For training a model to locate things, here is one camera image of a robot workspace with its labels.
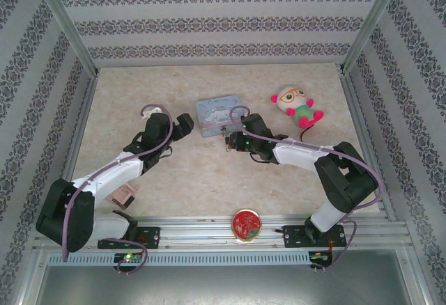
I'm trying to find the aluminium front rail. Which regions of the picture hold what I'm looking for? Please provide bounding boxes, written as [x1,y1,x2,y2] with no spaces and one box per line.
[32,214,413,252]

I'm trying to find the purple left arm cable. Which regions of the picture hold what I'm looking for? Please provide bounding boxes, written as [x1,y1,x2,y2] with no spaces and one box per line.
[61,103,176,276]

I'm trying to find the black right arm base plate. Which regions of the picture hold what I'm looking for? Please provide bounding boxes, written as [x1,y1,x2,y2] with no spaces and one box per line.
[282,224,348,249]

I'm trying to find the pink brown small box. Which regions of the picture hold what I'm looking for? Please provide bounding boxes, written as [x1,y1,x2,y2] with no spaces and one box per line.
[109,183,141,210]

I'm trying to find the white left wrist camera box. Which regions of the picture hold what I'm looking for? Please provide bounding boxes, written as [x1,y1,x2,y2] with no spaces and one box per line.
[140,105,164,120]

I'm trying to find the grey slotted cable duct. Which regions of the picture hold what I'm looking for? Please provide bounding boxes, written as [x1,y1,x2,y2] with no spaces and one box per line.
[46,251,312,266]

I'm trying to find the left controller board with lights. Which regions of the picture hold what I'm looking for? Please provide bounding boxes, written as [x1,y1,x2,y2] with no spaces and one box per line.
[114,252,144,265]

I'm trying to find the aluminium side rail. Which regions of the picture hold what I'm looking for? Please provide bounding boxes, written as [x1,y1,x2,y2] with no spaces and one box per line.
[338,70,399,223]
[47,74,101,226]

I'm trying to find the white pink green plush toy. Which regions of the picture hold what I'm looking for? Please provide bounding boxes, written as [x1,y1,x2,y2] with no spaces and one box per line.
[270,84,325,130]

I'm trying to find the round red gold tin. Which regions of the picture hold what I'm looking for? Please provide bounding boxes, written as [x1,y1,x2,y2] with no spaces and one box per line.
[231,208,263,244]

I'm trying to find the aluminium frame post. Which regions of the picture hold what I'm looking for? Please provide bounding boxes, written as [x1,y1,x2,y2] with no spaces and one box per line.
[340,0,411,73]
[29,0,100,77]

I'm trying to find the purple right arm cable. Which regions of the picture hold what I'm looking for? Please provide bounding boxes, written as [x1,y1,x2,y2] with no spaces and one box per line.
[229,106,385,273]

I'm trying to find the grey metal panel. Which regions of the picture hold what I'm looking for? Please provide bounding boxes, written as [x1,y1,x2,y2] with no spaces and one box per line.
[33,263,424,305]

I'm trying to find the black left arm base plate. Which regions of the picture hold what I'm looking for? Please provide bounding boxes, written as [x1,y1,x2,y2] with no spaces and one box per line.
[97,226,162,251]

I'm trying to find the light blue cartoon tin box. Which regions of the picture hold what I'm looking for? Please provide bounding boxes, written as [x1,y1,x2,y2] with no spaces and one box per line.
[195,96,245,140]

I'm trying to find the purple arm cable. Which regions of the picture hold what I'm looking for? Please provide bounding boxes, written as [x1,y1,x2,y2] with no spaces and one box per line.
[229,106,385,273]
[61,103,176,276]

